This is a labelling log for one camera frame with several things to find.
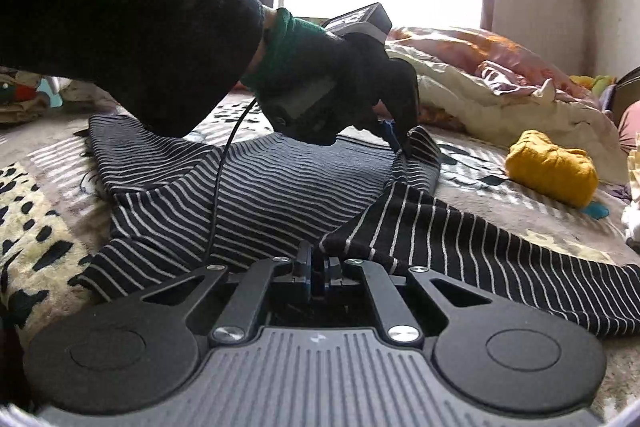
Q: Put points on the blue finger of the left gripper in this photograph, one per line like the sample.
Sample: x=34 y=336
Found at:
x=387 y=131

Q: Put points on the mustard yellow folded cloth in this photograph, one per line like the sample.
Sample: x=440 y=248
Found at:
x=567 y=175

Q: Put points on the black white striped garment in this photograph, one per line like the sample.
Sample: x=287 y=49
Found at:
x=178 y=205

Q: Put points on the cartoon print plush blanket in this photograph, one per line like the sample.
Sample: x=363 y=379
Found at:
x=54 y=215

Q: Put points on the black green gloved hand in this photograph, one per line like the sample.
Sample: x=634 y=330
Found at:
x=292 y=48

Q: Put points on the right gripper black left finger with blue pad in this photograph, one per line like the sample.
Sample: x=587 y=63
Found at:
x=287 y=280

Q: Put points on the pink cream floral quilt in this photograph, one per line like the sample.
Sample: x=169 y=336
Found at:
x=497 y=89

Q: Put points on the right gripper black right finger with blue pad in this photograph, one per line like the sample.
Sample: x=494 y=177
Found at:
x=360 y=293

